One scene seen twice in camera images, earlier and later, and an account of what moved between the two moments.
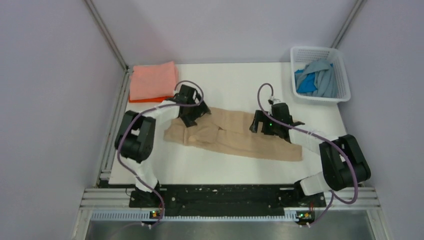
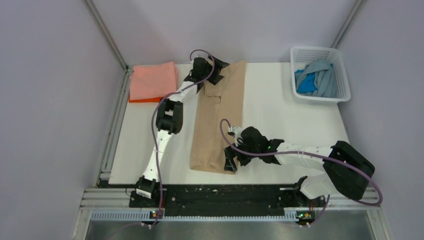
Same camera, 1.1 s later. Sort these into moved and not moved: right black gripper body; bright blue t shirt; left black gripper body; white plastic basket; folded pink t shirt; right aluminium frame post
Moved: left black gripper body; right black gripper body
Not moved: bright blue t shirt; white plastic basket; right aluminium frame post; folded pink t shirt
